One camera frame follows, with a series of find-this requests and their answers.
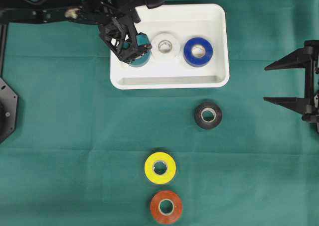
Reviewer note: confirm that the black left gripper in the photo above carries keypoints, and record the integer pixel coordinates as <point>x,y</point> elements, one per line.
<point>121,36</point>

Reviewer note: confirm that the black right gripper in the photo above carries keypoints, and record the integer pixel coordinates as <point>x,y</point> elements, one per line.
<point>307,58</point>

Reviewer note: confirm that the green tape roll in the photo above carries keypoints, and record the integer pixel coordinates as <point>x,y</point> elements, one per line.
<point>142,59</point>

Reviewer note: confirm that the white tape roll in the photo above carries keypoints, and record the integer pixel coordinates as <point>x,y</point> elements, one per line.
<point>165,46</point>

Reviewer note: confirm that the blue tape roll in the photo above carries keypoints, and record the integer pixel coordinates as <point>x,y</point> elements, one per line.
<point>197,52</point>

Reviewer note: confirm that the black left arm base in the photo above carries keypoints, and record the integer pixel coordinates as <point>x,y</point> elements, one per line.
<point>8,110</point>

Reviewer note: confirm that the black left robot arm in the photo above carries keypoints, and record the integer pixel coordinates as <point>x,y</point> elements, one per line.
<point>89,12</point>

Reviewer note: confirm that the white plastic tray case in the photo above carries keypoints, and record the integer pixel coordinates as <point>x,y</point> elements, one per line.
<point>184,21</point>

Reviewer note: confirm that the black tape roll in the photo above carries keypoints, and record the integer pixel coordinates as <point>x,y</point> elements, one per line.
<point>208,115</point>

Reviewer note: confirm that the yellow tape roll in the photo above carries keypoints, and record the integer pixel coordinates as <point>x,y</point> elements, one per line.
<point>160,168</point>

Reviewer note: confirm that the orange tape roll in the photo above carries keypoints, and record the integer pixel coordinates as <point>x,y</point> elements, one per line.
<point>166,207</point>

